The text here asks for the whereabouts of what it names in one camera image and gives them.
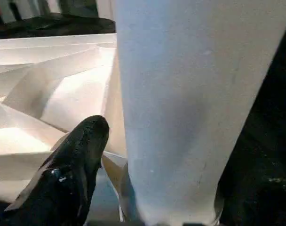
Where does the black glossy mat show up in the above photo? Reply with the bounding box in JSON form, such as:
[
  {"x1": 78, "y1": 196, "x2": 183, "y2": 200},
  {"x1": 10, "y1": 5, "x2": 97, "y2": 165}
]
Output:
[{"x1": 0, "y1": 12, "x2": 286, "y2": 226}]

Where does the white plastic table top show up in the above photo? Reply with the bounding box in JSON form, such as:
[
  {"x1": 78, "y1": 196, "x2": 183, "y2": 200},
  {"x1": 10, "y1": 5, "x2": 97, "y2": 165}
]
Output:
[{"x1": 0, "y1": 32, "x2": 225, "y2": 223}]

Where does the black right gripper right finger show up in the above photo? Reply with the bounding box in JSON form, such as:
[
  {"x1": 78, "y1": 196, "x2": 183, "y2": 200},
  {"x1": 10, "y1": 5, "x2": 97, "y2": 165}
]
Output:
[{"x1": 216, "y1": 127, "x2": 286, "y2": 226}]

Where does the white plastic table leg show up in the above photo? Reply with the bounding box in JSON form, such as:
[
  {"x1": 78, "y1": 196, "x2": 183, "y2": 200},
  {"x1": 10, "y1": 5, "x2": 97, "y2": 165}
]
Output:
[{"x1": 114, "y1": 0, "x2": 286, "y2": 225}]

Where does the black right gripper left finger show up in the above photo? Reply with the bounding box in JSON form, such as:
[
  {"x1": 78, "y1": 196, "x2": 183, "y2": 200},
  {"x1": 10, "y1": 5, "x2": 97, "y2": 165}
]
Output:
[{"x1": 3, "y1": 114, "x2": 110, "y2": 226}]

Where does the white glass-door cabinet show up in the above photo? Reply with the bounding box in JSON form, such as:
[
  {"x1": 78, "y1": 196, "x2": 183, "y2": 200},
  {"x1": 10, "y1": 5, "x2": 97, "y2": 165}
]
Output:
[{"x1": 0, "y1": 0, "x2": 115, "y2": 24}]

